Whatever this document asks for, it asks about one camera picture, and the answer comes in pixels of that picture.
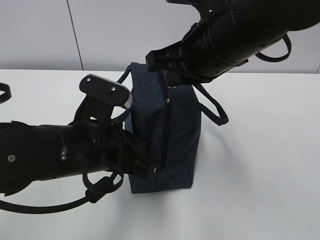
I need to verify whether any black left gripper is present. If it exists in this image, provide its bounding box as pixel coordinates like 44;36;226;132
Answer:
100;124;157;179

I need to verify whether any dark navy fabric lunch bag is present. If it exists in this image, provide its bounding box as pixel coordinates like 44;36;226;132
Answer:
117;62;229;194

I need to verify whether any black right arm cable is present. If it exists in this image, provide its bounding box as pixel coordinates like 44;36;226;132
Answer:
254;34;293;63

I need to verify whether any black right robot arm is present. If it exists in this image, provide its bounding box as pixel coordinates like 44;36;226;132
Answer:
145;0;320;86

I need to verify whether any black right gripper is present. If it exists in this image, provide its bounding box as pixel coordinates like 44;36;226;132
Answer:
145;23;225;84

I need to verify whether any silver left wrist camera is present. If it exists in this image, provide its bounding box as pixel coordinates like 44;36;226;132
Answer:
73;74;133;125

